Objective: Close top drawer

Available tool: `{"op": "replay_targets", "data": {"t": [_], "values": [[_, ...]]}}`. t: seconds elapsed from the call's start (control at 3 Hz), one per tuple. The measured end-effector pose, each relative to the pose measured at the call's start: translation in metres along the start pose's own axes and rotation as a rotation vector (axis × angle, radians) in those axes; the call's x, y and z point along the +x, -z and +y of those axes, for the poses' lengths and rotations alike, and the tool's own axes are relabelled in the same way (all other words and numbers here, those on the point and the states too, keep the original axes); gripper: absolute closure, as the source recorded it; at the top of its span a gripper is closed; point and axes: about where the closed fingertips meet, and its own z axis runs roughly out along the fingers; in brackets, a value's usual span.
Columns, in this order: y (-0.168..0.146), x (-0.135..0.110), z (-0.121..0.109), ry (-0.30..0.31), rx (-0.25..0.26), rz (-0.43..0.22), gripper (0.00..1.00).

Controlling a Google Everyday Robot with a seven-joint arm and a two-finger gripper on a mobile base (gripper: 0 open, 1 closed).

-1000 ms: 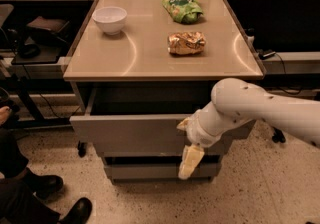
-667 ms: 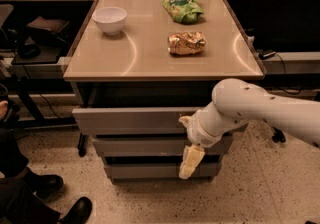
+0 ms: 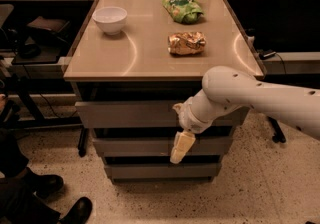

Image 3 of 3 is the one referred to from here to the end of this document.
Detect dark trouser leg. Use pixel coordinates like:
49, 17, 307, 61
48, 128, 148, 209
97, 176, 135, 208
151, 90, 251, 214
0, 129, 60, 224

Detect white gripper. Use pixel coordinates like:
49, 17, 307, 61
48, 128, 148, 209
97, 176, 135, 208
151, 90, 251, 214
170, 97, 209, 164

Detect grey bottom drawer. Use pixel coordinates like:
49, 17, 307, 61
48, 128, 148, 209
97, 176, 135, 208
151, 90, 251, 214
104, 163, 221, 180

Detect grey top drawer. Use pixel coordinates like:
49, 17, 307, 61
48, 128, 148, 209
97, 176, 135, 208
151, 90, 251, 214
74, 99, 250, 129

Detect black shoe rear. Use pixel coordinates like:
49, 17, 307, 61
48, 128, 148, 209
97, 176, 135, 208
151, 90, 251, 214
30, 174, 64, 199

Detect black shoe front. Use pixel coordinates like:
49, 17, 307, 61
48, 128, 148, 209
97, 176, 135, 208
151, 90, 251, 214
58, 197, 93, 224

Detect gold foil snack bag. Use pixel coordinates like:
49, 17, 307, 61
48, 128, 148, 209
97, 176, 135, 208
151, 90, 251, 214
168, 32, 206, 55

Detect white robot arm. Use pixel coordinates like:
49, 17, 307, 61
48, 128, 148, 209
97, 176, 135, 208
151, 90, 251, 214
170, 66, 320, 164

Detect grey drawer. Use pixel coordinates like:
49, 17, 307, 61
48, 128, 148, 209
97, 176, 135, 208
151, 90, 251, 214
93, 136, 232, 157
74, 99, 250, 129
104, 163, 221, 180

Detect black table leg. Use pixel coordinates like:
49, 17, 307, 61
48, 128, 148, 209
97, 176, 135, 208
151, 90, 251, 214
268, 117, 286, 143
12, 76, 82, 128

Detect dark box on shelf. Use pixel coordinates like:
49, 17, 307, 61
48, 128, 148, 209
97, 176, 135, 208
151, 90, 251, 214
27, 16, 70, 39

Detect grey middle drawer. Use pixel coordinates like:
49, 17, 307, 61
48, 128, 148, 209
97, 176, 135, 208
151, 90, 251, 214
93, 136, 232, 157

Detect black headphones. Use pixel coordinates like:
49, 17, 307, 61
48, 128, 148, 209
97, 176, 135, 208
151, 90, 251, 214
8, 29, 41, 59

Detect grey drawer cabinet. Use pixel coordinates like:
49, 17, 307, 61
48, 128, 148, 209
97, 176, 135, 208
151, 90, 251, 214
64, 0, 263, 167

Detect black table leg right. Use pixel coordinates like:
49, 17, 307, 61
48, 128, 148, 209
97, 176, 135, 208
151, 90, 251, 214
268, 117, 286, 143

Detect black table leg left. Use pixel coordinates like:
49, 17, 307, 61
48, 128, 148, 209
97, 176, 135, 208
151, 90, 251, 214
12, 76, 82, 128

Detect white ceramic bowl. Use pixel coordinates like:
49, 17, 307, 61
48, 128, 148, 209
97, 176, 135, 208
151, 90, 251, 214
92, 6, 127, 35

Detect black power adapter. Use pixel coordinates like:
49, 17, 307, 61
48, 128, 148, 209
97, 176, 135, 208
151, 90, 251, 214
258, 50, 276, 60

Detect green chip bag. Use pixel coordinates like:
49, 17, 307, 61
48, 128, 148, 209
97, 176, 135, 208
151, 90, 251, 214
162, 0, 203, 24

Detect black shoe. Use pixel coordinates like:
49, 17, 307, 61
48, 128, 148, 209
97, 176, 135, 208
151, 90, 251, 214
30, 174, 64, 199
58, 197, 93, 224

